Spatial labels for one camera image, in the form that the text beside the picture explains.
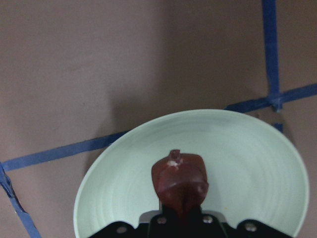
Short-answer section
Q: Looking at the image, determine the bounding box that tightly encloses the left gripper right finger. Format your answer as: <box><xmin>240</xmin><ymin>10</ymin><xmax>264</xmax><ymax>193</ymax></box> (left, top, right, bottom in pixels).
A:
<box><xmin>183</xmin><ymin>207</ymin><xmax>223</xmax><ymax>238</ymax></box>

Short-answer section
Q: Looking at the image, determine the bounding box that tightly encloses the brown bun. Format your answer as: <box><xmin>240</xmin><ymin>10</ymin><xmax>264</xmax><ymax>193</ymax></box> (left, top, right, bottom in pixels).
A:
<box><xmin>151</xmin><ymin>149</ymin><xmax>209</xmax><ymax>220</ymax></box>

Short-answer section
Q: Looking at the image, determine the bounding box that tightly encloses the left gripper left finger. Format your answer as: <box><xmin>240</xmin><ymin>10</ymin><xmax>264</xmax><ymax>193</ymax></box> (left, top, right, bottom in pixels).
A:
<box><xmin>148</xmin><ymin>202</ymin><xmax>182</xmax><ymax>238</ymax></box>

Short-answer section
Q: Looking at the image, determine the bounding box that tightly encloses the light green plate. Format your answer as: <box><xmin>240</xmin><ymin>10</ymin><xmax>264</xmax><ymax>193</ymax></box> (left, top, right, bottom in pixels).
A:
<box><xmin>73</xmin><ymin>110</ymin><xmax>309</xmax><ymax>238</ymax></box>

